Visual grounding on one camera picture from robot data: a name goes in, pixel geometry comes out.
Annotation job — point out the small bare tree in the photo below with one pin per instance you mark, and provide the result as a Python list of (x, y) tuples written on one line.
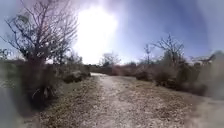
[(109, 59)]

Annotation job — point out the large bare tree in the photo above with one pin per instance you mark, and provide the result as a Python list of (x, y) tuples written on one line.
[(40, 36)]

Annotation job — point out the stony dirt path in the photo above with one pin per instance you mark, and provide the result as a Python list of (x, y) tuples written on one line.
[(116, 103)]

